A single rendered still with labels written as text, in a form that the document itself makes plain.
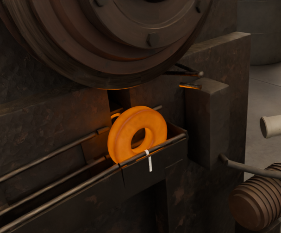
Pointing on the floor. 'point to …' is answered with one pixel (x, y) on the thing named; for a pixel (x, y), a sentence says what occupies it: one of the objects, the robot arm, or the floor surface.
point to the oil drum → (265, 28)
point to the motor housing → (263, 201)
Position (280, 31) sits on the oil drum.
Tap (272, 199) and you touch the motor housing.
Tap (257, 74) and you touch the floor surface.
